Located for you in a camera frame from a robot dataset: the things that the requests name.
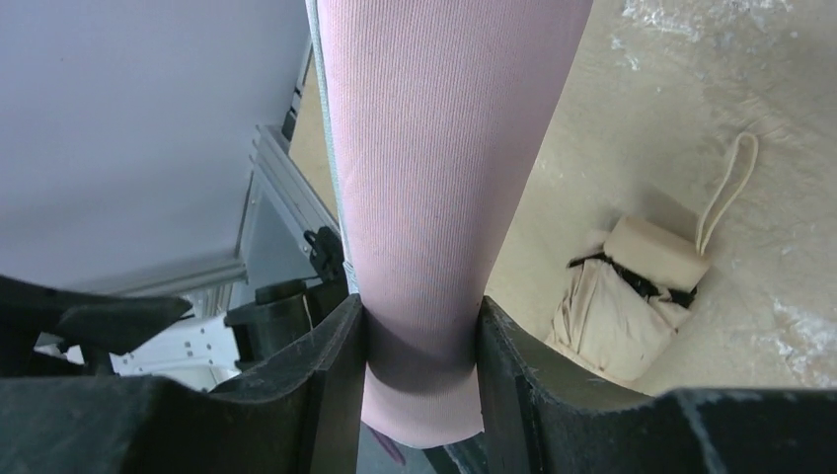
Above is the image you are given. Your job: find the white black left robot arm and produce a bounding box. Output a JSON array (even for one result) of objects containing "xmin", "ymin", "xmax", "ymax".
[{"xmin": 1, "ymin": 227, "xmax": 347, "ymax": 391}]

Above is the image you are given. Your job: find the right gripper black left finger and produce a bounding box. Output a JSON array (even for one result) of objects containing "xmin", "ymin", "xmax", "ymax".
[{"xmin": 1, "ymin": 295, "xmax": 365, "ymax": 473}]

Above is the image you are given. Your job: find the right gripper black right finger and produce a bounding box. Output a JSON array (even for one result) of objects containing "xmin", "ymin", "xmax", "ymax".
[{"xmin": 477, "ymin": 298, "xmax": 836, "ymax": 473}]

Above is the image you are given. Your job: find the beige umbrella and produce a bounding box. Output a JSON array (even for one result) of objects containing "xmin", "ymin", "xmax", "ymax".
[{"xmin": 547, "ymin": 131, "xmax": 760, "ymax": 385}]

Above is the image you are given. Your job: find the pink umbrella case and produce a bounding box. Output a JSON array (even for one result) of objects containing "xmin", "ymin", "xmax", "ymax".
[{"xmin": 307, "ymin": 1, "xmax": 592, "ymax": 448}]

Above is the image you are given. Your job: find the aluminium frame rail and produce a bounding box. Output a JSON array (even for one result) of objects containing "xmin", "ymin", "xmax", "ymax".
[{"xmin": 80, "ymin": 40, "xmax": 338, "ymax": 316}]

